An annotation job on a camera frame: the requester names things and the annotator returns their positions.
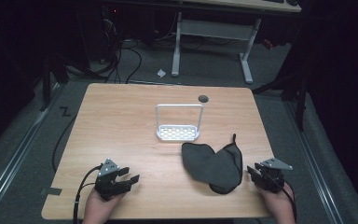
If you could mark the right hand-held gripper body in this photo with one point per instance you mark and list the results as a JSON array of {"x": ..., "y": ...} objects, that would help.
[{"x": 272, "y": 179}]

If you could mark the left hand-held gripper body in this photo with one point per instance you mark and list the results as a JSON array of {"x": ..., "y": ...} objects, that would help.
[{"x": 105, "y": 182}]

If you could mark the grey and yellow cloth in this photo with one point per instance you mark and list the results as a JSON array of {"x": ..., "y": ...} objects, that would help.
[{"x": 213, "y": 165}]

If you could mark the grey tape patch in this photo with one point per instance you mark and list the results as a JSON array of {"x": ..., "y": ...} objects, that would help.
[{"x": 52, "y": 191}]

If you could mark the black metal stand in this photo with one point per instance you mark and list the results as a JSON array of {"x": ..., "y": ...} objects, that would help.
[
  {"x": 46, "y": 87},
  {"x": 301, "y": 99}
]

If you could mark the dark round table grommet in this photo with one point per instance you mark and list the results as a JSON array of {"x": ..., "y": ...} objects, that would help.
[{"x": 203, "y": 99}]

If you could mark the white paper scrap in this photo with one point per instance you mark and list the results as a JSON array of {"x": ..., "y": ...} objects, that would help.
[{"x": 161, "y": 73}]

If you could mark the small red object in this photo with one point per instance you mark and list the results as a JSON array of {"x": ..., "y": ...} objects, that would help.
[{"x": 268, "y": 44}]

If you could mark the white-framed desk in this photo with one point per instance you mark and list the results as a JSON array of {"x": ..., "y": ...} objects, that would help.
[{"x": 213, "y": 29}]

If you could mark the metal floor rail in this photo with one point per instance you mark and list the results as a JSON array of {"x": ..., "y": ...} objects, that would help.
[
  {"x": 15, "y": 158},
  {"x": 315, "y": 161}
]

